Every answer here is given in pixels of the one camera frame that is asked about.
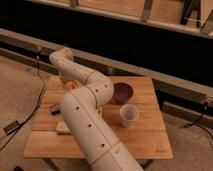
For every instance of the purple ceramic bowl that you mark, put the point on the purple ceramic bowl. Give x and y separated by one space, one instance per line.
122 92

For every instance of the wooden table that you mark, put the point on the wooden table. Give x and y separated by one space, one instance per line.
146 138

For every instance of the beige sponge block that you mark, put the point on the beige sponge block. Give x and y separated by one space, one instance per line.
62 128

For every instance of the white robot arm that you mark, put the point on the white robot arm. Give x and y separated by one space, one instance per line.
103 150

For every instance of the black power adapter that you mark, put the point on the black power adapter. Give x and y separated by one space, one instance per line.
11 127

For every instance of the brown black eraser brush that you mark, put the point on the brown black eraser brush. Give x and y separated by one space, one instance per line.
55 109

